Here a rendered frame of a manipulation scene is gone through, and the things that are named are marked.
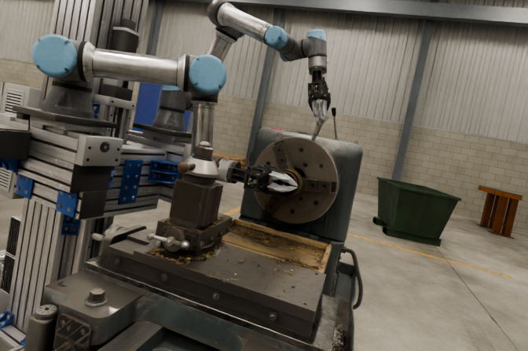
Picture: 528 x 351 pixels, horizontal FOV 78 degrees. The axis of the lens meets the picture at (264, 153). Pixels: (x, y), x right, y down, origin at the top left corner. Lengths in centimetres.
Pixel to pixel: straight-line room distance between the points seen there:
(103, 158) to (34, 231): 63
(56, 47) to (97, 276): 65
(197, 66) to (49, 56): 40
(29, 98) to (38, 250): 62
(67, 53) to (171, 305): 74
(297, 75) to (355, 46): 210
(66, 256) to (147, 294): 100
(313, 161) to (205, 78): 47
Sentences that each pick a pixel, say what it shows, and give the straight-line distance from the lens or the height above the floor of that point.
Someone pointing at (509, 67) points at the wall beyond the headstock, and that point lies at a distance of 1220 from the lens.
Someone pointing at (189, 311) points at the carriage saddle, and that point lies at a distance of 62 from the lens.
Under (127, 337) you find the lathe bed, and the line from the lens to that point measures 63.
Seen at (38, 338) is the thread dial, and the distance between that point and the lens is 66.
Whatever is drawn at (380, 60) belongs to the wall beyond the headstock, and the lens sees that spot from 1164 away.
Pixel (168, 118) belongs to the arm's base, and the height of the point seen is 121.
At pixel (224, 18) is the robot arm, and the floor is 167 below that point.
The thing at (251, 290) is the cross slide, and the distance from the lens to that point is 57.
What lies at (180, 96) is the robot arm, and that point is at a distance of 157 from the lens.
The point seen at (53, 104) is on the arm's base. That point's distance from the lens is 123.
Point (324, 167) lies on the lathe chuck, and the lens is 117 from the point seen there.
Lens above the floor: 122
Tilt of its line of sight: 3 degrees down
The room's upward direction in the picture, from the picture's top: 11 degrees clockwise
